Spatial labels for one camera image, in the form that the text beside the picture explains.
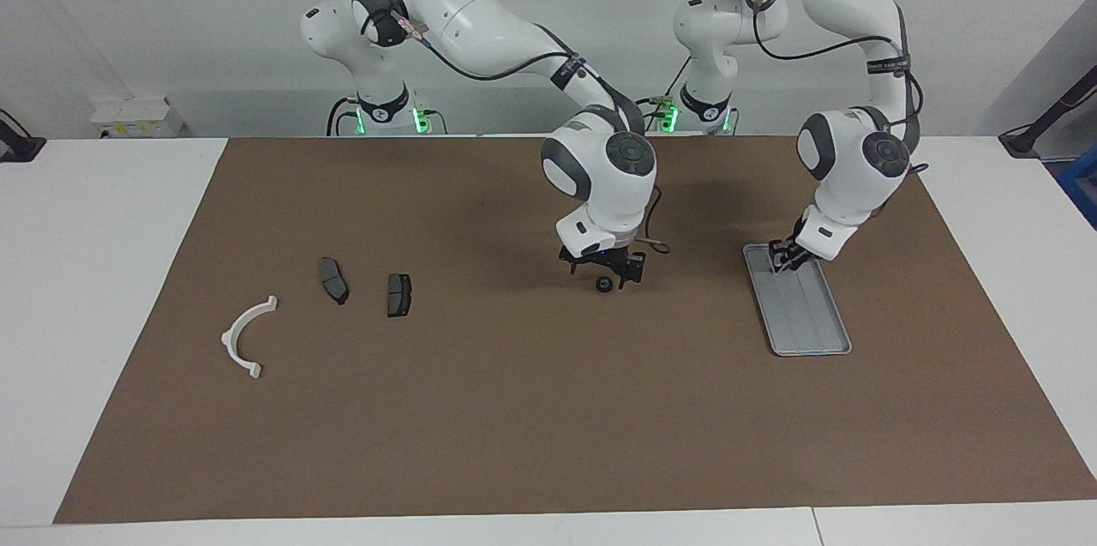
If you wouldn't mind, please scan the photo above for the brown table mat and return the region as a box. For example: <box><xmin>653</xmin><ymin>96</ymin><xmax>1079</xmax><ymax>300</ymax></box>
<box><xmin>53</xmin><ymin>135</ymin><xmax>1097</xmax><ymax>525</ymax></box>

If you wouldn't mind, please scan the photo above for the silver metal tray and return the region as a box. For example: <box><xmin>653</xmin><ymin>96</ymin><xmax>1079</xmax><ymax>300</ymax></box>
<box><xmin>742</xmin><ymin>243</ymin><xmax>853</xmax><ymax>357</ymax></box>

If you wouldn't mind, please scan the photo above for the curved dark brake pad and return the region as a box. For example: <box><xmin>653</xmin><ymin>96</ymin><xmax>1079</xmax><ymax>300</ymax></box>
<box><xmin>318</xmin><ymin>257</ymin><xmax>350</xmax><ymax>306</ymax></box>

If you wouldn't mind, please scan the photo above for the black base cable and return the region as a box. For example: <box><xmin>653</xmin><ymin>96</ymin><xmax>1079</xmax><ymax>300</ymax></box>
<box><xmin>638</xmin><ymin>57</ymin><xmax>693</xmax><ymax>132</ymax></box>
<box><xmin>327</xmin><ymin>97</ymin><xmax>361</xmax><ymax>137</ymax></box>

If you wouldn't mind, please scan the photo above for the blue crate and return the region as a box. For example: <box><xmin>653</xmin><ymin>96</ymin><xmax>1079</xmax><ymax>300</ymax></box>
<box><xmin>1056</xmin><ymin>156</ymin><xmax>1097</xmax><ymax>230</ymax></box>

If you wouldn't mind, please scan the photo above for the black clamp mount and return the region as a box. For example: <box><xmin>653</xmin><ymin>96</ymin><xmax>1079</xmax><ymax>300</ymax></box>
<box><xmin>0</xmin><ymin>109</ymin><xmax>46</xmax><ymax>163</ymax></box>

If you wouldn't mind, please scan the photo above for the black right base cable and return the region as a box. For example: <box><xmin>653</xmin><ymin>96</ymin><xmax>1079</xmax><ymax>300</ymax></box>
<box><xmin>327</xmin><ymin>97</ymin><xmax>361</xmax><ymax>137</ymax></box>

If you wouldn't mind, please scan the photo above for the white power strip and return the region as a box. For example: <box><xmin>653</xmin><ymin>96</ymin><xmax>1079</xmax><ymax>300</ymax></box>
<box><xmin>90</xmin><ymin>97</ymin><xmax>185</xmax><ymax>138</ymax></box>

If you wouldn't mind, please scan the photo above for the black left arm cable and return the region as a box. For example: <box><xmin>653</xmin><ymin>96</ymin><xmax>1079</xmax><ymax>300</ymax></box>
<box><xmin>751</xmin><ymin>0</ymin><xmax>926</xmax><ymax>153</ymax></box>

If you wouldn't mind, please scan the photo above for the white half-ring bracket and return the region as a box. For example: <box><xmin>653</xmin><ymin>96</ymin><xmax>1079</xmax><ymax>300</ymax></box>
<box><xmin>221</xmin><ymin>296</ymin><xmax>279</xmax><ymax>380</ymax></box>

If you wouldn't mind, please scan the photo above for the rectangular dark brake pad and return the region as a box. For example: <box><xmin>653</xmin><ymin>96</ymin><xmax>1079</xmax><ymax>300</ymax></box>
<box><xmin>387</xmin><ymin>273</ymin><xmax>414</xmax><ymax>318</ymax></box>

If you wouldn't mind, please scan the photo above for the black left base cable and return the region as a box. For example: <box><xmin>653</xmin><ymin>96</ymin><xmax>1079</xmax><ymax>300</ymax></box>
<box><xmin>638</xmin><ymin>57</ymin><xmax>693</xmax><ymax>132</ymax></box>

